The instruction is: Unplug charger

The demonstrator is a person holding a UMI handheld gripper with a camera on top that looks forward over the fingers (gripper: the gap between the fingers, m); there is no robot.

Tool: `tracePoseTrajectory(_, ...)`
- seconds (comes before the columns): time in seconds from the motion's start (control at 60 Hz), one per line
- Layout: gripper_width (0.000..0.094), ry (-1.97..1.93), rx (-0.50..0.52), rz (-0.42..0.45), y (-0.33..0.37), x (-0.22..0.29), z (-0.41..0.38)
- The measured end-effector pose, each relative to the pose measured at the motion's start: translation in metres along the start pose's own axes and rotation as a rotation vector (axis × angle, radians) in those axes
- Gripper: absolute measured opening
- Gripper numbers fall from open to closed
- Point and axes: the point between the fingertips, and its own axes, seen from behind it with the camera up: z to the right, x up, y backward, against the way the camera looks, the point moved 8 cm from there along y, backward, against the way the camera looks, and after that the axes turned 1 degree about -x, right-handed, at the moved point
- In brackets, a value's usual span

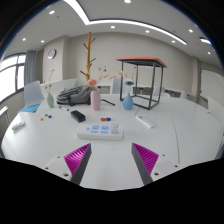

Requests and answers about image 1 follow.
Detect grey backpack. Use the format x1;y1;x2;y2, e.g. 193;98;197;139
55;85;116;107

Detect white chair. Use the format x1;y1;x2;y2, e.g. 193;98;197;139
111;77;124;95
23;80;45;108

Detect window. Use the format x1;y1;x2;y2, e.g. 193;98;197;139
0;53;27;103

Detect white power strip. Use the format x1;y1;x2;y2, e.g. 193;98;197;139
75;123;125;141

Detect blue vase with flowers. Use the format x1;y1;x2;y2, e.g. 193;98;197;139
117;65;138;111

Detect green vase with dried stems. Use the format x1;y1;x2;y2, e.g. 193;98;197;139
43;69;55;109

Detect pink vase with flowers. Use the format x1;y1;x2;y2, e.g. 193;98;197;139
85;65;118;112

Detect black rectangular case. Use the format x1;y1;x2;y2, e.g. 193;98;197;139
70;110;87;123

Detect blue seat cushion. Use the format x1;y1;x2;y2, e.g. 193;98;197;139
18;103;41;114

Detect white remote control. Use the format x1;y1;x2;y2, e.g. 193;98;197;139
135;114;155;130

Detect black-framed side table, orange top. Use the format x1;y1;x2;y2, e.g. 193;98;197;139
115;55;168;111

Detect round wall clock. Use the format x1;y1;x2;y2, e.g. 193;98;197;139
47;48;57;60

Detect grey curtain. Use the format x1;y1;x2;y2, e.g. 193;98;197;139
23;50;37;86

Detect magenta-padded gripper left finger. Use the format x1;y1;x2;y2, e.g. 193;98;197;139
42;143;93;186

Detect curved ceiling light strip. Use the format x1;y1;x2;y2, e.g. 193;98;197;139
63;0;188;46

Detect wooden tree coat rack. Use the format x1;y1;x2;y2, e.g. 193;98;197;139
79;31;98;82

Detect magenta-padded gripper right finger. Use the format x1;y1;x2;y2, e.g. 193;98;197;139
131;142;183;186

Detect small white stapler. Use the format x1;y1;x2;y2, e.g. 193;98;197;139
11;121;27;132

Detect recessed ceiling spot lights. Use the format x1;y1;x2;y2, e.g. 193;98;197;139
19;0;214;56

